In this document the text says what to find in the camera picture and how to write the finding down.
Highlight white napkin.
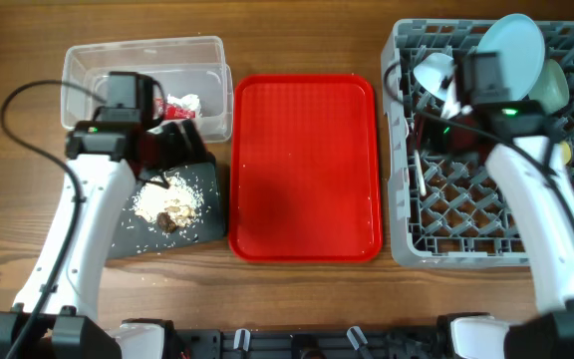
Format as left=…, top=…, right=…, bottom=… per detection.
left=166, top=94, right=201, bottom=118

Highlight white plastic spoon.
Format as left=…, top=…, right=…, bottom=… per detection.
left=403, top=119, right=412, bottom=139

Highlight yellow cup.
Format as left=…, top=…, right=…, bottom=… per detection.
left=559, top=141, right=572, bottom=165

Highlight rice and mushroom leftovers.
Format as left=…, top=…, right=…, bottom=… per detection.
left=130, top=174, right=205, bottom=228

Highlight light blue plate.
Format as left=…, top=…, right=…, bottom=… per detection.
left=477, top=14, right=545, bottom=101

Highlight grey dishwasher rack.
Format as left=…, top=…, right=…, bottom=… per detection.
left=381, top=19, right=574, bottom=268

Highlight mint green bowl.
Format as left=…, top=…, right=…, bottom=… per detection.
left=528, top=59, right=570, bottom=114

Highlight white plastic fork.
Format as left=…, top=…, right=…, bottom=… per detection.
left=413, top=149, right=427, bottom=196

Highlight black waste tray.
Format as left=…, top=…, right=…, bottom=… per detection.
left=108, top=162, right=227, bottom=259

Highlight red snack wrapper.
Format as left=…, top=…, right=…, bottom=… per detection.
left=154, top=98, right=196, bottom=121

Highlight red serving tray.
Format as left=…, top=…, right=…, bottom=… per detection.
left=229, top=75, right=383, bottom=263

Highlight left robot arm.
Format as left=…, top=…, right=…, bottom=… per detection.
left=0, top=72, right=210, bottom=358

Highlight light blue bowl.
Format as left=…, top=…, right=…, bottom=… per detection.
left=413, top=53, right=454, bottom=102

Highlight clear plastic bin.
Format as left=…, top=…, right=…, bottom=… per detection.
left=63, top=36, right=233, bottom=143

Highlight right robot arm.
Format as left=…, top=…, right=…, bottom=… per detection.
left=414, top=53, right=574, bottom=358

